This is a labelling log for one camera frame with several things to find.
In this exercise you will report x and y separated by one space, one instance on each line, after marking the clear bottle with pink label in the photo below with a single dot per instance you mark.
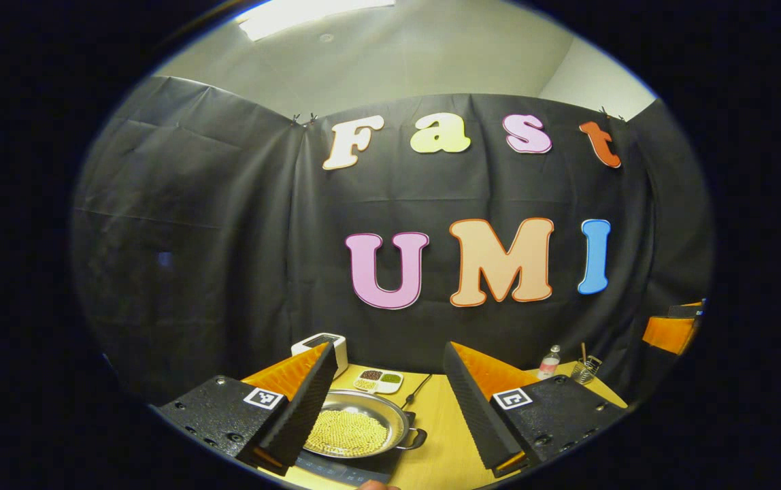
548 367

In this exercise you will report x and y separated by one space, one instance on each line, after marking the black induction cooktop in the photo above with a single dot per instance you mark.
356 469

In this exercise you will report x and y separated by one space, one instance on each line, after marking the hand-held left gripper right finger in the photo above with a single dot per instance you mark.
479 415

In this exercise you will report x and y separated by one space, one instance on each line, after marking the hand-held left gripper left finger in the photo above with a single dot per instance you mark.
302 415

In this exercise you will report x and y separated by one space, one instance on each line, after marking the white toaster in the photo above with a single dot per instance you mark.
339 357

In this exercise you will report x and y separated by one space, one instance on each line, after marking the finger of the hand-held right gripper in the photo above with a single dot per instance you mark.
666 333

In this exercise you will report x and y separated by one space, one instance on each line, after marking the white divided dish of beans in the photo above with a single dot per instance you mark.
378 381

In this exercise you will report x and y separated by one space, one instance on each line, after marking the pile of yellow soybeans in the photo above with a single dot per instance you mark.
353 432

